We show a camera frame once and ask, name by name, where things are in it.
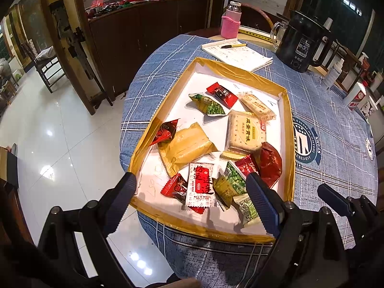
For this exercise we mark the small red candy packet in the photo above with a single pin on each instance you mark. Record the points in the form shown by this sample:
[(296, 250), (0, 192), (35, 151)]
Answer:
[(247, 166)]

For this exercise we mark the white box with black print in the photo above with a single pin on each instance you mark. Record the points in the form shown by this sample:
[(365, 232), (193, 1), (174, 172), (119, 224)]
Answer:
[(369, 109)]

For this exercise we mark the dark wooden cabinet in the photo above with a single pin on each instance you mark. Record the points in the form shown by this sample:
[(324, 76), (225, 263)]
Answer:
[(144, 42)]

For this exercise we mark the white tray with yellow rim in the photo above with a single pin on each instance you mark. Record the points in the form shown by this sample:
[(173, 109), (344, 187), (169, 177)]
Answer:
[(204, 78)]

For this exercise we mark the wooden chair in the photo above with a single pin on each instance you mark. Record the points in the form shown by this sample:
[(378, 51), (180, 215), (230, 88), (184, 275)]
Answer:
[(348, 63), (45, 63)]

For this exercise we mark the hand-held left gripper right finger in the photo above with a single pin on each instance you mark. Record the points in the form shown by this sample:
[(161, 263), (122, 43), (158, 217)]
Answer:
[(264, 204)]

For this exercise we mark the pale green pea packet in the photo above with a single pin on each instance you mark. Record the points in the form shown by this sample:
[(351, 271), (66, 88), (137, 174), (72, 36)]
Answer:
[(249, 213)]

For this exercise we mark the white paper cups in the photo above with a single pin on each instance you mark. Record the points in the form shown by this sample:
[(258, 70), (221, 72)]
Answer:
[(328, 24)]

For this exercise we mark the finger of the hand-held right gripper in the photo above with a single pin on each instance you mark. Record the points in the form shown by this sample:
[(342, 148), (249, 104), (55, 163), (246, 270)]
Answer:
[(333, 196)]

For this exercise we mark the white written notebook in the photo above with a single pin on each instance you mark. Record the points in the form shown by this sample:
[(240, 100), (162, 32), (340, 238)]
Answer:
[(240, 58)]

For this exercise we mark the white packet with red print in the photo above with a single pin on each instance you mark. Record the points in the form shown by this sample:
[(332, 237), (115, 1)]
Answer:
[(201, 189)]

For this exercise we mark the metal door lock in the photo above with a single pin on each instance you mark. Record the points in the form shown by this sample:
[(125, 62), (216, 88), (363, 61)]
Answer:
[(75, 42)]

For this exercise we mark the red packet with dark print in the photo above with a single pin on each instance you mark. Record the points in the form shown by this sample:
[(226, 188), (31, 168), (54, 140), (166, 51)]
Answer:
[(222, 93)]

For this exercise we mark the olive yellow snack packet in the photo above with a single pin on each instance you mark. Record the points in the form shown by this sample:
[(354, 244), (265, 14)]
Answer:
[(223, 190)]

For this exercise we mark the white carton with red print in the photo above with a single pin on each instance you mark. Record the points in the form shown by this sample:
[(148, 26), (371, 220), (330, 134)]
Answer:
[(355, 96)]

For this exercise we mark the black electric pot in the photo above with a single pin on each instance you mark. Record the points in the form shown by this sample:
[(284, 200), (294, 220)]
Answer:
[(303, 42)]

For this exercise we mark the green pea snack packet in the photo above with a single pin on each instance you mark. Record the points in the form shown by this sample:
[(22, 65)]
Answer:
[(235, 178), (210, 106)]

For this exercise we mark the large square cracker packet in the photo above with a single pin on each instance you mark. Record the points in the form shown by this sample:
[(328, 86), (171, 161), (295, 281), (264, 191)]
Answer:
[(246, 133)]

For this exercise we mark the red triangular snack packet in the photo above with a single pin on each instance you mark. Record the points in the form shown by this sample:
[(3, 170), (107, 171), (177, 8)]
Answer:
[(165, 132)]

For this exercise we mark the red curved chair back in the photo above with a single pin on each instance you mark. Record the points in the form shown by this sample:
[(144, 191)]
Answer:
[(261, 10)]

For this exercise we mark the tan bread packet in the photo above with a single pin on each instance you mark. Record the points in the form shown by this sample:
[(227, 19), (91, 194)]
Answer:
[(189, 147)]

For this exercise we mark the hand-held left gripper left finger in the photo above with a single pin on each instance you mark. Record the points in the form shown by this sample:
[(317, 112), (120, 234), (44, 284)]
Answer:
[(123, 198)]

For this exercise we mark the dark red snack packet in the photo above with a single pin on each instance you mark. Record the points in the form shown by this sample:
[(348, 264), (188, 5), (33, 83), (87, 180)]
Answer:
[(271, 163)]

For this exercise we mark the long beige cracker packet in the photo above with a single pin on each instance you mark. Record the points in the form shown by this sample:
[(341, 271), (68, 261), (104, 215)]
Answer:
[(258, 107)]

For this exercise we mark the bottle with pink knit sleeve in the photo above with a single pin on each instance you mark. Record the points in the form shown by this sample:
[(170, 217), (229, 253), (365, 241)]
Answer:
[(231, 24)]

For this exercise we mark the yellow black pen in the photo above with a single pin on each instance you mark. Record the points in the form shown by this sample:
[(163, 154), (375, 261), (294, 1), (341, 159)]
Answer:
[(234, 45)]

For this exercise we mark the clear glass mug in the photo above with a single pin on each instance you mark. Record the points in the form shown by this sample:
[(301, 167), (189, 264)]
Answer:
[(279, 36)]

